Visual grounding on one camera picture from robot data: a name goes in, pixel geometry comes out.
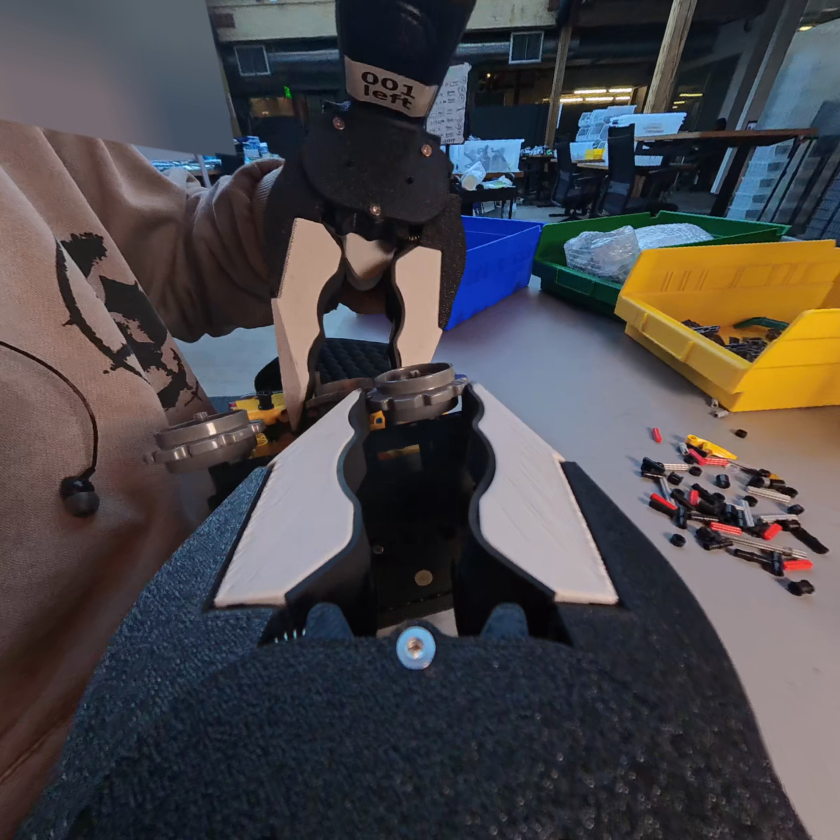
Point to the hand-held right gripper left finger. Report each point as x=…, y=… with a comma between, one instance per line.
x=289, y=525

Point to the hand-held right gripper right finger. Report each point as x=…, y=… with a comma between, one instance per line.
x=544, y=525

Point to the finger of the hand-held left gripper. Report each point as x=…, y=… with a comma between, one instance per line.
x=302, y=295
x=420, y=302

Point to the yellow toy brick vehicle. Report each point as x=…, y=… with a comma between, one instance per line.
x=407, y=499

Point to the person's left forearm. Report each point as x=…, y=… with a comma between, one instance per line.
x=210, y=249

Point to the person's left hand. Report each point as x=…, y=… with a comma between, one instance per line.
x=364, y=302

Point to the blue plastic bin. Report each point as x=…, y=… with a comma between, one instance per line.
x=492, y=275

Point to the black textured pad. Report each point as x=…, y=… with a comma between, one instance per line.
x=354, y=361

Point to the paper sign on stand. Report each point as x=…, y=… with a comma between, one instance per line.
x=453, y=105

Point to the clear storage box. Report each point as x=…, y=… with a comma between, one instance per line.
x=492, y=154

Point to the green plastic bin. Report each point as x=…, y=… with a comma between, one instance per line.
x=558, y=262

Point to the pile of small brick pins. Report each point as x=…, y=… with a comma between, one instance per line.
x=722, y=518

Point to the clear plastic bag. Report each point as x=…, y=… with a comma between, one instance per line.
x=600, y=256

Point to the black office chair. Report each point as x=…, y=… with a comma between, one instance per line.
x=620, y=170
x=568, y=174

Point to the pair of small grey connectors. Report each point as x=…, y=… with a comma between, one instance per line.
x=718, y=408

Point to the yellow plastic bin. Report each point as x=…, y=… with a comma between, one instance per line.
x=754, y=380

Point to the beige printed sweatshirt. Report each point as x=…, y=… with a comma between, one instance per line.
x=65, y=394

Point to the bubble wrap sheet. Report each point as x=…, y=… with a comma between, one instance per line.
x=676, y=236

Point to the heap of black brick connectors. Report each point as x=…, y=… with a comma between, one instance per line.
x=741, y=344

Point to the wooden table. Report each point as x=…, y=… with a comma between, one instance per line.
x=722, y=136

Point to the wooden post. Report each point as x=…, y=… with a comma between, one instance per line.
x=669, y=59

